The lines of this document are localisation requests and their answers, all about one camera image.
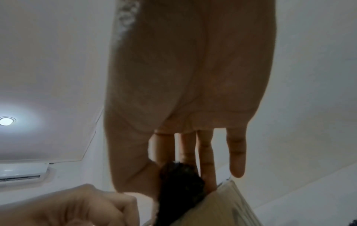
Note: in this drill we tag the person's left hand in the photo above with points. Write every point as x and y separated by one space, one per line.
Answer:
69 207

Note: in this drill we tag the paper box with white lid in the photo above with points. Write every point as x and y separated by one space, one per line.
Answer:
223 209

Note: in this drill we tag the round ceiling light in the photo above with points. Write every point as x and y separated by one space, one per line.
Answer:
5 121

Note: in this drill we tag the black bubble wrap piece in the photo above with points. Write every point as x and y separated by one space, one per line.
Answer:
178 192

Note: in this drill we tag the white air conditioner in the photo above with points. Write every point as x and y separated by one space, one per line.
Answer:
22 172

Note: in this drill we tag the person's right hand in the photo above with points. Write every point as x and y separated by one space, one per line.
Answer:
189 77

